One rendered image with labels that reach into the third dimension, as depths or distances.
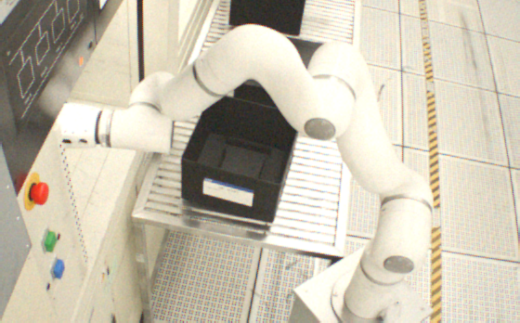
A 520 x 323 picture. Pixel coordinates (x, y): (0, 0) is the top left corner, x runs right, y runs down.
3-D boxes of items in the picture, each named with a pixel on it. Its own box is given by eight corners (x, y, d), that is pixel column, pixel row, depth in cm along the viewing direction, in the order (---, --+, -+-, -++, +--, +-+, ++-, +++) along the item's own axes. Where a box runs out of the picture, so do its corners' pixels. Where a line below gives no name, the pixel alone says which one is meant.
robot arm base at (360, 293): (412, 307, 159) (435, 272, 145) (361, 345, 150) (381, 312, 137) (368, 259, 168) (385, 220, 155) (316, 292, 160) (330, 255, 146)
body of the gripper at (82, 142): (101, 156, 133) (53, 151, 132) (110, 122, 140) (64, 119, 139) (97, 133, 127) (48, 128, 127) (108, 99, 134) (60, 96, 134)
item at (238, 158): (178, 199, 176) (179, 159, 164) (208, 132, 195) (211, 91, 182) (273, 224, 174) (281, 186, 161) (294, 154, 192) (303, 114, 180)
